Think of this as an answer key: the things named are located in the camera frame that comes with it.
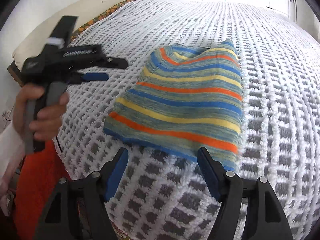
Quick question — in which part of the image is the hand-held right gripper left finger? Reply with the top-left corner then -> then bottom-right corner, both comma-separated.
32,147 -> 129,240

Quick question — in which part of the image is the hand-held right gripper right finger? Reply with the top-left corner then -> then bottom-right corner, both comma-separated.
197,147 -> 293,240

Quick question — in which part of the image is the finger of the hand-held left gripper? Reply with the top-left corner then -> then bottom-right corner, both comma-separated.
94,54 -> 129,69
72,72 -> 109,85

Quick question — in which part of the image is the striped knit sweater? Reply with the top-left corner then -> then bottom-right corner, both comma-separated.
103,39 -> 245,173

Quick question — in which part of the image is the person's left hand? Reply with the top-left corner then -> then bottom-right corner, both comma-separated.
12,83 -> 70,142

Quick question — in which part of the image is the orange patterned bedsheet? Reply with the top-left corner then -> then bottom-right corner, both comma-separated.
70,0 -> 151,43

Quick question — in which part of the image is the cream headboard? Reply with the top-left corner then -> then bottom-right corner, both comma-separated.
11,0 -> 150,64

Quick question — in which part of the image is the white grey checked blanket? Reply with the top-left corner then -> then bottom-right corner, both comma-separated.
54,0 -> 320,240

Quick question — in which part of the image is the red fleece garment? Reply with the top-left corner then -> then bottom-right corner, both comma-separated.
14,140 -> 84,240

